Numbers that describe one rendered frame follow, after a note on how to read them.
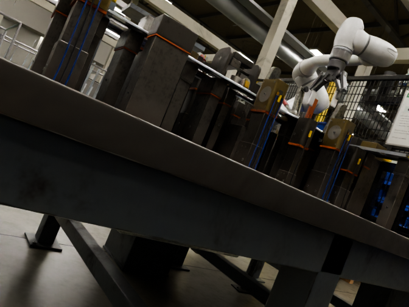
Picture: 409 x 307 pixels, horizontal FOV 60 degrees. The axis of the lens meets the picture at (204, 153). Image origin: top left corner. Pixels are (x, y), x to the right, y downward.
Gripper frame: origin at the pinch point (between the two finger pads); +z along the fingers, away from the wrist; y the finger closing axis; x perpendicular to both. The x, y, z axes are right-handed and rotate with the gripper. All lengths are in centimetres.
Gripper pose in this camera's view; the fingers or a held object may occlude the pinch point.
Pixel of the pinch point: (321, 103)
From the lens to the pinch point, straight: 170.9
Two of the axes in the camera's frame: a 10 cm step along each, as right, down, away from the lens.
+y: -4.7, -1.6, 8.7
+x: -8.0, -3.4, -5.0
